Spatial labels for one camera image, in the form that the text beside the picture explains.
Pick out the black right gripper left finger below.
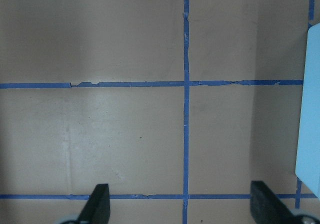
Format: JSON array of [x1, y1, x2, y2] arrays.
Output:
[[76, 183, 111, 224]]

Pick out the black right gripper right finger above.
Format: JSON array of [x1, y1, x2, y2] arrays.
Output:
[[250, 181, 298, 224]]

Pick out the light blue plastic bin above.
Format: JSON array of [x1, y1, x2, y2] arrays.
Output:
[[295, 24, 320, 197]]

